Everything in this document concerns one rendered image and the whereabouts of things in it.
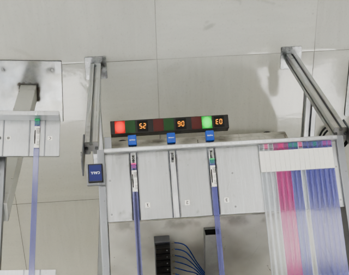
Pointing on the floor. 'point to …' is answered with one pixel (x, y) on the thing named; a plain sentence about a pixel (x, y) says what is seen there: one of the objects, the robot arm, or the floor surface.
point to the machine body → (194, 231)
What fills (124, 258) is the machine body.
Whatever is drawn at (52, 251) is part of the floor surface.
